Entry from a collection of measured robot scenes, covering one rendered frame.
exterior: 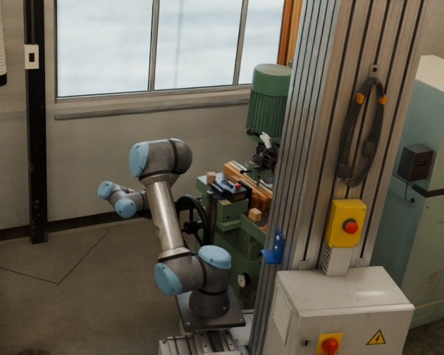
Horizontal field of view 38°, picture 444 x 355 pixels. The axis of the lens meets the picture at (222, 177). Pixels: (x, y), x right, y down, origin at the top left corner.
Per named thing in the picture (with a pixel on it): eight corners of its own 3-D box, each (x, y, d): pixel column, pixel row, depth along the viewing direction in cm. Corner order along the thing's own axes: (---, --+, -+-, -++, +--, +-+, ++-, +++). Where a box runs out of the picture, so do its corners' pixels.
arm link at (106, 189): (101, 202, 261) (94, 192, 267) (122, 209, 268) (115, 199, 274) (111, 185, 259) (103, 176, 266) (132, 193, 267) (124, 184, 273)
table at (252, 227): (177, 191, 307) (178, 179, 305) (230, 180, 324) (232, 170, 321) (251, 257, 264) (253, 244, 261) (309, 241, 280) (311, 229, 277)
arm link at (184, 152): (197, 129, 235) (156, 189, 274) (170, 132, 229) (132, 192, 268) (208, 157, 231) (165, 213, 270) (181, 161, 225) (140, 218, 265)
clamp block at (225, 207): (204, 208, 289) (205, 190, 285) (228, 202, 297) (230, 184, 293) (221, 224, 279) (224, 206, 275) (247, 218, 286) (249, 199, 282)
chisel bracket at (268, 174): (244, 177, 296) (247, 160, 292) (269, 172, 303) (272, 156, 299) (254, 184, 290) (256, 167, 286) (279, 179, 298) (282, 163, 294)
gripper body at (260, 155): (259, 143, 257) (276, 156, 249) (272, 148, 263) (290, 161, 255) (249, 160, 259) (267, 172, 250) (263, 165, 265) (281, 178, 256)
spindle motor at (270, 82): (237, 132, 288) (245, 64, 274) (268, 127, 297) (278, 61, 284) (260, 147, 275) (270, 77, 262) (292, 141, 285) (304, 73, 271)
